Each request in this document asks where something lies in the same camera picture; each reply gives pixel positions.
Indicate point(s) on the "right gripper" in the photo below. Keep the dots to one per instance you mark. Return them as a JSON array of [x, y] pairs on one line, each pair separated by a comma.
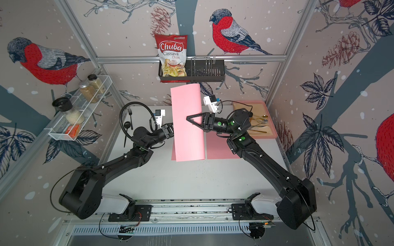
[[208, 123]]

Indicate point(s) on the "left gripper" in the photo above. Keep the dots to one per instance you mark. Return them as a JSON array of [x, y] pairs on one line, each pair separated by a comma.
[[168, 130]]

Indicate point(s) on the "pink paper sheet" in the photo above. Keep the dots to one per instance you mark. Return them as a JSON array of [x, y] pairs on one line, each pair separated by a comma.
[[217, 147], [189, 142]]

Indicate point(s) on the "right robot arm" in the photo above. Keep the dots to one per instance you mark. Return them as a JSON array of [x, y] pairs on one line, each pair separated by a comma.
[[298, 197]]

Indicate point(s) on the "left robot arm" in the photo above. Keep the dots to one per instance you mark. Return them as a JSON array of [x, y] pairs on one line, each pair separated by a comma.
[[84, 192]]

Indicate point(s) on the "black fork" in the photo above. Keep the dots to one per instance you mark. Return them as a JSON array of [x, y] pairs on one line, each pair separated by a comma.
[[130, 116]]

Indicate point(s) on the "black ladle spoon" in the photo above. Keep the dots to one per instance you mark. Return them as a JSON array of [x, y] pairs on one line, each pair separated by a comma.
[[127, 125]]

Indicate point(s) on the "metal spoon on tray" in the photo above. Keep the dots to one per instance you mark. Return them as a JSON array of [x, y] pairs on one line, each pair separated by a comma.
[[263, 118]]

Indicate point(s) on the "Chuba cassava chips bag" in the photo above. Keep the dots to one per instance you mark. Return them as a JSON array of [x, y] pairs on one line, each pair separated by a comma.
[[172, 51]]

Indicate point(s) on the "spice jar dark lid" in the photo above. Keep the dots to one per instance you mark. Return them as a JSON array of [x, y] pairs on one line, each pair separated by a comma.
[[96, 83]]

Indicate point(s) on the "spice jar silver lid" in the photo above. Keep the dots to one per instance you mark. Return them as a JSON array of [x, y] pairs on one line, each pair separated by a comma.
[[88, 92]]

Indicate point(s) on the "small red packet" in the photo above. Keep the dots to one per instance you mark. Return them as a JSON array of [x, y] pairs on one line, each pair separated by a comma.
[[73, 130]]

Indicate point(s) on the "black lid rice jar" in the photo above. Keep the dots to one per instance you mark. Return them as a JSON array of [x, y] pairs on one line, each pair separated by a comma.
[[65, 106]]

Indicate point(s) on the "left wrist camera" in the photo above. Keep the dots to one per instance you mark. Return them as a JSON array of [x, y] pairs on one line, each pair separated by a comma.
[[159, 114]]

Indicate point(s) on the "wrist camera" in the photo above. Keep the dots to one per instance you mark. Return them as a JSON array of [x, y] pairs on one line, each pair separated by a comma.
[[212, 103], [159, 114]]

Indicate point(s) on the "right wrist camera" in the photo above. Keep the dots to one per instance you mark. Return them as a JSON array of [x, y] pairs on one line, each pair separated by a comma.
[[212, 103]]

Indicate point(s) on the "black wire wall basket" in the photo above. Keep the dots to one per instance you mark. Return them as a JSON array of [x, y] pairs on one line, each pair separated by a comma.
[[198, 70]]

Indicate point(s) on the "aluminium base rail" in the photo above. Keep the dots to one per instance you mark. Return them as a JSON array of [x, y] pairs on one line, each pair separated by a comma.
[[186, 210]]

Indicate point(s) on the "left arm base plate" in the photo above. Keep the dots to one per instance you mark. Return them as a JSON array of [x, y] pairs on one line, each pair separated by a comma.
[[137, 213]]

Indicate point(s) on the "clear acrylic wall shelf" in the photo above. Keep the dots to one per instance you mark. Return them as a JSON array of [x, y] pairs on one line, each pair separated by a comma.
[[57, 131]]

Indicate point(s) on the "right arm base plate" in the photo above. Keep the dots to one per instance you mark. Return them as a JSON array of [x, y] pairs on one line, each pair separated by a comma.
[[246, 212]]

